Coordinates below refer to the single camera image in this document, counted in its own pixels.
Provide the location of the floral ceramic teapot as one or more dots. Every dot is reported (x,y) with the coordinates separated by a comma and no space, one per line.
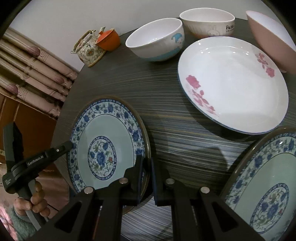
(87,50)

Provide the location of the pink bowl white inside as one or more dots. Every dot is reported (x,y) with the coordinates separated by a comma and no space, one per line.
(274,39)

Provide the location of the blue floral porcelain plate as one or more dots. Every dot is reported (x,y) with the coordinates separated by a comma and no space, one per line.
(107,136)

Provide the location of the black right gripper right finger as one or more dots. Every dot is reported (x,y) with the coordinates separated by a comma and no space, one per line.
(162,190)

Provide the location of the orange lidded cup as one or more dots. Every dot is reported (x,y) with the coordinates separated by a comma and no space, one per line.
(108,40)

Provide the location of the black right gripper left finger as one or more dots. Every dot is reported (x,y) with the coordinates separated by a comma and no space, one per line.
(132,189)

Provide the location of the white bowl blue base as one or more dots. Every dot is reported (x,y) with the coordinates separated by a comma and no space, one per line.
(158,40)

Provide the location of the brown wooden door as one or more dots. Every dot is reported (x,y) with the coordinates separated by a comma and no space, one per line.
(37,128)

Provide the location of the white plate pink flowers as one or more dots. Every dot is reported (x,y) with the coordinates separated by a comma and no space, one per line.
(234,83)

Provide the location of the grey fuzzy left sleeve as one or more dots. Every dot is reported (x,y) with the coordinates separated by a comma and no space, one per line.
(19,227)

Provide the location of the left hand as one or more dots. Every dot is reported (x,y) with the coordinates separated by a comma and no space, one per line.
(37,203)

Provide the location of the white rabbit print bowl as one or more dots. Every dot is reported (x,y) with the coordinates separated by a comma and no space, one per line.
(208,22)

